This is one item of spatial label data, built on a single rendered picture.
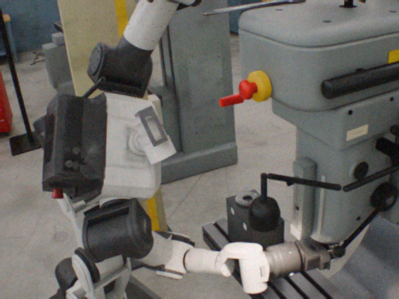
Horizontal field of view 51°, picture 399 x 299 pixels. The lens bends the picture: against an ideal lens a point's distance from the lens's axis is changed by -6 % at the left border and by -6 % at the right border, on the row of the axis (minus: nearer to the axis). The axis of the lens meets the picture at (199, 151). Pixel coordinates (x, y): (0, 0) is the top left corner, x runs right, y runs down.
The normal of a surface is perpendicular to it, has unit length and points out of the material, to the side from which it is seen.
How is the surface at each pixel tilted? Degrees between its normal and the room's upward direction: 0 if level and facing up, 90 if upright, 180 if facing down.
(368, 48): 90
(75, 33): 90
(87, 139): 59
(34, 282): 0
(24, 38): 90
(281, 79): 90
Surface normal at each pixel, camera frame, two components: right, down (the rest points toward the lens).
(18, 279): -0.08, -0.88
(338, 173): -0.40, 0.47
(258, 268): 0.18, 0.07
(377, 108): 0.44, 0.40
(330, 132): -0.89, 0.28
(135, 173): 0.56, -0.21
